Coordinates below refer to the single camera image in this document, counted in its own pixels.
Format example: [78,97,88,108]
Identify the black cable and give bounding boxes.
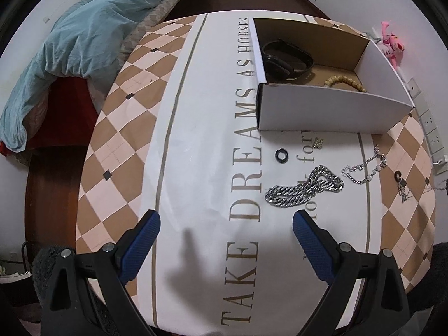
[20,241,33,270]

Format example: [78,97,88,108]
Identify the checkered printed tablecloth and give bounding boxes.
[75,13,438,336]

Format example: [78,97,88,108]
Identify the light blue blanket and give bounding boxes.
[0,0,204,153]

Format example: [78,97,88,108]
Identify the silver necklace with black ring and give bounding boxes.
[394,170,448,204]

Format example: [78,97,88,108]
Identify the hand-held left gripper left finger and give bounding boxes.
[40,209,162,336]

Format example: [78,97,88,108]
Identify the red cloth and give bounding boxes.
[0,75,102,156]

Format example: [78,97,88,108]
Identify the beige beaded bracelet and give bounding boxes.
[323,75,368,93]

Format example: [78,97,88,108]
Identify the pink plush toy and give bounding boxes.
[380,21,407,69]

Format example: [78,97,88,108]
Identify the white cardboard box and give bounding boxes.
[252,17,416,135]

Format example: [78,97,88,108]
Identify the black wristwatch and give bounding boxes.
[262,38,314,85]

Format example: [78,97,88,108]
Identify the thin silver chain bracelet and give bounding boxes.
[341,145,387,185]

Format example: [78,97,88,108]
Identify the thick silver chain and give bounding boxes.
[264,165,345,209]

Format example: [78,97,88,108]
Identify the white power strip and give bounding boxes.
[408,79,448,176]

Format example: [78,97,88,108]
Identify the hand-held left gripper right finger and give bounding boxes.
[293,210,412,336]

